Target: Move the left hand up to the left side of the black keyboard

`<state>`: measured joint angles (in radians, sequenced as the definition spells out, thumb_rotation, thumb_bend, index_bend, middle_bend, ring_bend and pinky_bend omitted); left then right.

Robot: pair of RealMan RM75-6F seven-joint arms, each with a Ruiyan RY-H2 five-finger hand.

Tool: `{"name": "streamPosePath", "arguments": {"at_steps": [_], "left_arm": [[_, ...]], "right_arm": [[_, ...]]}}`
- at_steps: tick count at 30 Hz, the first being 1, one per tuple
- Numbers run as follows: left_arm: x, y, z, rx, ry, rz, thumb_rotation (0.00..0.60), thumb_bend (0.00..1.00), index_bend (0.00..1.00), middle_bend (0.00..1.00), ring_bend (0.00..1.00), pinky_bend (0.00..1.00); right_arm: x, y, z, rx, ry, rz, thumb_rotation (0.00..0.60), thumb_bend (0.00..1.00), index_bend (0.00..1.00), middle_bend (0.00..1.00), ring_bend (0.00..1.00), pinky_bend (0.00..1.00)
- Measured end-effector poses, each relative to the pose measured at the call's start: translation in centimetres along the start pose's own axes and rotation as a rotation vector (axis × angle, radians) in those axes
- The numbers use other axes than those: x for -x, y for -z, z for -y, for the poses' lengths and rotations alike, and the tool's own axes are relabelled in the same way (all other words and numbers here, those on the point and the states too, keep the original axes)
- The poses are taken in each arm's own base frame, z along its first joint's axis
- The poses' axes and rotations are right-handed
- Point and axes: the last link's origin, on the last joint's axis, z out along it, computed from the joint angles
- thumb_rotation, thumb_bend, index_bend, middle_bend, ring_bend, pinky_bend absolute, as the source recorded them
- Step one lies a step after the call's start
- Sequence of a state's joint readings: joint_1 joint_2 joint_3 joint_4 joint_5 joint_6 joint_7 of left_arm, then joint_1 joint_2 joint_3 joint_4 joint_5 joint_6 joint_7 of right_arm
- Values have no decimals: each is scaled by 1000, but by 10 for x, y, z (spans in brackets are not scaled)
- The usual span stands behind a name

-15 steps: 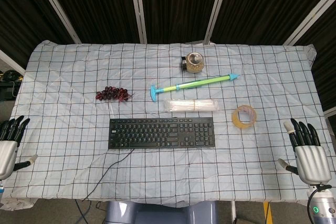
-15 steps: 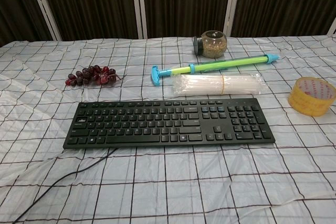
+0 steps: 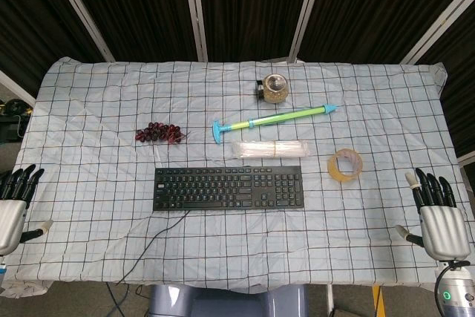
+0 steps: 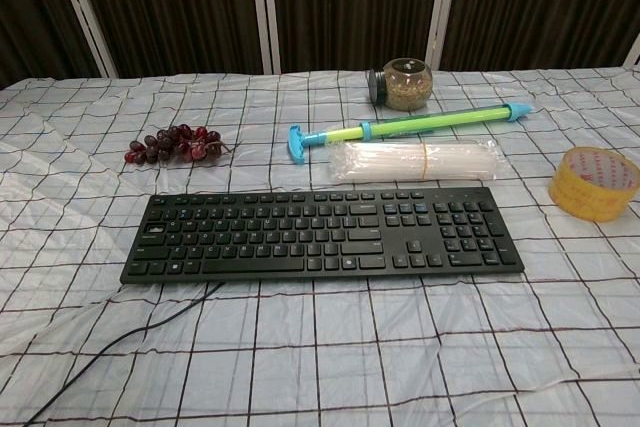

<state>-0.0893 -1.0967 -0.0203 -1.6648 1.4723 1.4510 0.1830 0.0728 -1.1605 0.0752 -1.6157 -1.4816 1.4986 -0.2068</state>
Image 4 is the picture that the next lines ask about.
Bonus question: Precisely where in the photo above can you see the yellow packing tape roll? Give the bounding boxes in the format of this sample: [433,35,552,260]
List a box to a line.
[547,145,640,224]

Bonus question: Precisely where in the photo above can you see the black computer keyboard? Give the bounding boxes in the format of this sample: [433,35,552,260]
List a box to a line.
[119,186,526,286]

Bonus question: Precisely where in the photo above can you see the clear bag of white straws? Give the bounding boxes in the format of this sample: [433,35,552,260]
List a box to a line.
[327,139,502,185]

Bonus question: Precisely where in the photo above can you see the dark folding screen white frame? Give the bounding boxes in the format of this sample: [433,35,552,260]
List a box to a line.
[0,0,640,91]

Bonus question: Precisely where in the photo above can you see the round glass jar black lid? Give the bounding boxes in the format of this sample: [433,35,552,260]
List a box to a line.
[367,58,434,111]

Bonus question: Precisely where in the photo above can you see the dark red grape bunch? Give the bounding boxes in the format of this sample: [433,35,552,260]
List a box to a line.
[124,124,234,166]

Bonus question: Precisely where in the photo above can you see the black keyboard cable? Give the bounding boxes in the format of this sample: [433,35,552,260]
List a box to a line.
[18,281,225,427]

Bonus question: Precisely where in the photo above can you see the white checked plastic tablecloth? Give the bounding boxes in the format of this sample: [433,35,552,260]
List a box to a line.
[0,65,640,427]

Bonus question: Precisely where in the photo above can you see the green blue water pump toy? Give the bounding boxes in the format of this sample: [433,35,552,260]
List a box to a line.
[287,101,534,166]

